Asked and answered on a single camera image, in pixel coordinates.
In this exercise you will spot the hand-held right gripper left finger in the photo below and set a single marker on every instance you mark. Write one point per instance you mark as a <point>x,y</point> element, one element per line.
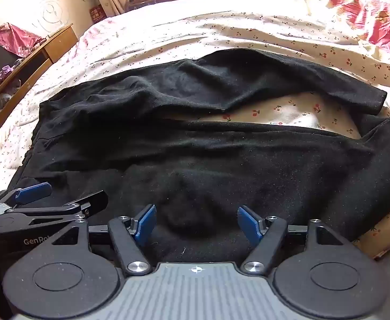
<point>145,221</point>

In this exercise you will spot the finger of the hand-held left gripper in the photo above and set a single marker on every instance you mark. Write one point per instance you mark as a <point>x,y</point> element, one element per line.
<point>31,191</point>
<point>81,201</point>

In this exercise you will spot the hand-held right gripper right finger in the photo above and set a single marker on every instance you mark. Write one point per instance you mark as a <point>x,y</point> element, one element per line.
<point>250,225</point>

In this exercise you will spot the black pants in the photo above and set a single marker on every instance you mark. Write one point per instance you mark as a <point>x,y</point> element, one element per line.
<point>198,160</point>

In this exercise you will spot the purple cloth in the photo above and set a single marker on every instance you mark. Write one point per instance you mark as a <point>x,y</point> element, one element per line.
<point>1,73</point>

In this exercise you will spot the wooden cabinet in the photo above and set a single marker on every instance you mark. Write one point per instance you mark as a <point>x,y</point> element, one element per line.
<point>60,45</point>

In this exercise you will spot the pink floral bed sheet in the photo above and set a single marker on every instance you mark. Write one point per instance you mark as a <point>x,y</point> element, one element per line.
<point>90,38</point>

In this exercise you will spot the cherry print bed cover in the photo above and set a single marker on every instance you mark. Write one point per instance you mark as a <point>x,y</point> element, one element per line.
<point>248,23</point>

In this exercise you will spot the red floral quilt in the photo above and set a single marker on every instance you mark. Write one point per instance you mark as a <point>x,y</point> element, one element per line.
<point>365,13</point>

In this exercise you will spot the red wall sticker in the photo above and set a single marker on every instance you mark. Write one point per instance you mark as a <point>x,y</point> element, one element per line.
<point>96,13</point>

